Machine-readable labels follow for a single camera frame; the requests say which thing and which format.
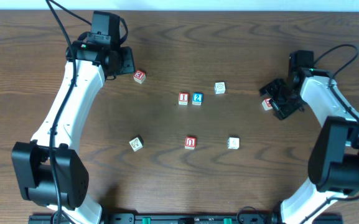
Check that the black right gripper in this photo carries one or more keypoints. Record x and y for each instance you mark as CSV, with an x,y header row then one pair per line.
x,y
279,98

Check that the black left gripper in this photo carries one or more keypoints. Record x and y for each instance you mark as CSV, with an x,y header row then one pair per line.
x,y
126,61

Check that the red letter A block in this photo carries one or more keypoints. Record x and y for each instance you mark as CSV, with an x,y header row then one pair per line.
x,y
266,104

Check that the red letter I block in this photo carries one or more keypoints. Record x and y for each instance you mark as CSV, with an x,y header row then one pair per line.
x,y
183,98

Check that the blue number 2 block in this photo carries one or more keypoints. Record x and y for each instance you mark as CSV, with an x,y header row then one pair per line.
x,y
197,99

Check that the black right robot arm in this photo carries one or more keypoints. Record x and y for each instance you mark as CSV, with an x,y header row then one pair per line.
x,y
333,166

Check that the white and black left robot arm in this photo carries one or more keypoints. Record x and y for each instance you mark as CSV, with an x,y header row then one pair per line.
x,y
48,169

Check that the red number 3 block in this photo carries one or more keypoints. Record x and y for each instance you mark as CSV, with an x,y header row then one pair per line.
x,y
139,76

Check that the white block with round drawing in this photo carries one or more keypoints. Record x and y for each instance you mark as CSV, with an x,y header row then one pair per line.
x,y
219,88

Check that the white block with red side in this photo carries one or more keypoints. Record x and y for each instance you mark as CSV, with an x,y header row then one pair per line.
x,y
233,143

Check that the white block with animal drawing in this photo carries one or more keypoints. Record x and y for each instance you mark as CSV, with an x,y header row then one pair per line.
x,y
136,143

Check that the red letter U block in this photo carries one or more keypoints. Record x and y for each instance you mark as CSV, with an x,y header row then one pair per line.
x,y
190,143

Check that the black mounting rail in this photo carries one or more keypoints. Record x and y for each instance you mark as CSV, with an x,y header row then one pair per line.
x,y
247,218

